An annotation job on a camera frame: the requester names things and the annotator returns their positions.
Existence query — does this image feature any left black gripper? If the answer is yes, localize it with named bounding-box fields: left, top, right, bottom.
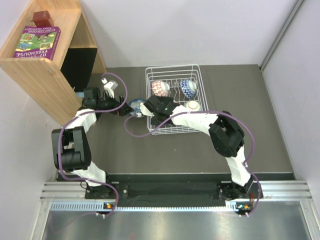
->
left=96, top=90, right=134, bottom=117

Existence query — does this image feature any red patterned white bowl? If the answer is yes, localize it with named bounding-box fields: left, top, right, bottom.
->
left=151, top=80, right=170, bottom=97

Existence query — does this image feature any dark blue bottom bowl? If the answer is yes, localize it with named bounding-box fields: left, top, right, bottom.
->
left=128, top=98, right=146, bottom=118

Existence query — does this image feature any pale green bowl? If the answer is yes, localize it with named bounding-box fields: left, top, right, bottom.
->
left=184, top=100, right=202, bottom=112

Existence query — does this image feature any orange red patterned bowl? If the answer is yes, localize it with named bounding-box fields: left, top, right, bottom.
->
left=179, top=79, right=197, bottom=99

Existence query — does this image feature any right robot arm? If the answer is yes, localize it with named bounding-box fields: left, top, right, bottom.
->
left=140, top=95, right=254, bottom=201

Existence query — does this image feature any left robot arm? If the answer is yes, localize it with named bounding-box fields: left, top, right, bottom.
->
left=51, top=85, right=132, bottom=199

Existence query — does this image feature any wooden shelf unit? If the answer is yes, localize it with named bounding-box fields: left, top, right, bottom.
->
left=0, top=0, right=98, bottom=125

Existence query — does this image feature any purple treehouse book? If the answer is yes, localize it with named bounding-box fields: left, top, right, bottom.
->
left=13, top=26, right=61, bottom=60

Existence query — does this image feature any dark red box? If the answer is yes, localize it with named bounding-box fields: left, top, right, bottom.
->
left=32, top=10, right=54, bottom=27

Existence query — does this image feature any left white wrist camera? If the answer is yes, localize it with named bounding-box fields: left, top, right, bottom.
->
left=101, top=78, right=118, bottom=99

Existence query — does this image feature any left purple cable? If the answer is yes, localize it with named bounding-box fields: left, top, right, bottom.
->
left=57, top=72, right=130, bottom=218

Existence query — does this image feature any white wire dish rack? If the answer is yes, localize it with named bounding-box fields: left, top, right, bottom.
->
left=145, top=64, right=209, bottom=135

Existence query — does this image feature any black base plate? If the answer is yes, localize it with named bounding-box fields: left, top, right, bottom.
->
left=88, top=173, right=263, bottom=209

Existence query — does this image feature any aluminium rail frame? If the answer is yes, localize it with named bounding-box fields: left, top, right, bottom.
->
left=40, top=180, right=312, bottom=214

